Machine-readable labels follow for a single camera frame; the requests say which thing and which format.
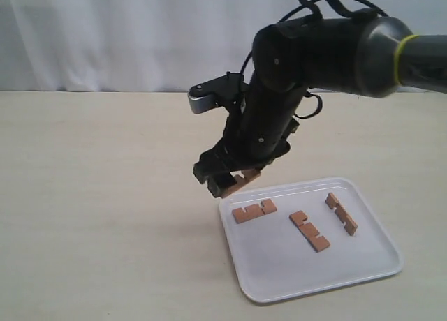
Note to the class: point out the white backdrop curtain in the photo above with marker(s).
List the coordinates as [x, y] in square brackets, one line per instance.
[127, 45]

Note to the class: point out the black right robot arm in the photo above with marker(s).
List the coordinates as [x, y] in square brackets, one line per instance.
[366, 55]

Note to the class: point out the white plastic tray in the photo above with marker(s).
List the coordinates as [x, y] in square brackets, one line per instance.
[274, 262]

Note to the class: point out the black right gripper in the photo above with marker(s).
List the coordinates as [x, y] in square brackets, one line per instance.
[255, 133]

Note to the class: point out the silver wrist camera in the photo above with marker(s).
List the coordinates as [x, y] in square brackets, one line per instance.
[224, 91]

